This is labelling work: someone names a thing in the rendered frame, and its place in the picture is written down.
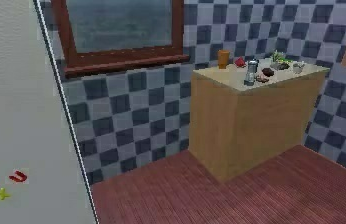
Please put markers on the orange cup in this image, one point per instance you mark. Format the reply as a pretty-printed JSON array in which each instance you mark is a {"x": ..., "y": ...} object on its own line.
[{"x": 223, "y": 58}]

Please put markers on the light wooden counter cabinet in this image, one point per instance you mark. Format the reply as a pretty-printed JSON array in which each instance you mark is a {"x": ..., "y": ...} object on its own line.
[{"x": 247, "y": 126}]

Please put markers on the red apple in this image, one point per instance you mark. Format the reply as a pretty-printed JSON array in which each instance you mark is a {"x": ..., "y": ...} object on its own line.
[{"x": 240, "y": 62}]

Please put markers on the grey pepper mill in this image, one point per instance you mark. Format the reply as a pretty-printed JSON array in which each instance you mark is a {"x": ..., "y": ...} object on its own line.
[{"x": 251, "y": 71}]

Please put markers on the brown potato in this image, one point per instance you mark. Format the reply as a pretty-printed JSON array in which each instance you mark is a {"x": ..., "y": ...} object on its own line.
[{"x": 262, "y": 79}]

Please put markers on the brown framed window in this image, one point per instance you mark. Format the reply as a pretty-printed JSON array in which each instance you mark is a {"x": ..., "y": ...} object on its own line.
[{"x": 121, "y": 30}]

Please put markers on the dark brown bread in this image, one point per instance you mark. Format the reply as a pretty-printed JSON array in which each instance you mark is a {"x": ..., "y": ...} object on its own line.
[{"x": 268, "y": 71}]

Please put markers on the green potted plant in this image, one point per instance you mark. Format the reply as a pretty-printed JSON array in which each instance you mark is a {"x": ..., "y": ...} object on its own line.
[{"x": 279, "y": 60}]

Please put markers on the white fridge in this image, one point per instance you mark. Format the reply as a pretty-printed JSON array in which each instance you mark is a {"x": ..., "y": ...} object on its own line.
[{"x": 21, "y": 100}]

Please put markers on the red horseshoe magnet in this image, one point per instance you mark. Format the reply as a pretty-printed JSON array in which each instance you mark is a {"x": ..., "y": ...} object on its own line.
[{"x": 18, "y": 176}]

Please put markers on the yellow cross magnet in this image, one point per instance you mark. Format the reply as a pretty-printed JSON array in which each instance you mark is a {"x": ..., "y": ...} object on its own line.
[{"x": 1, "y": 193}]

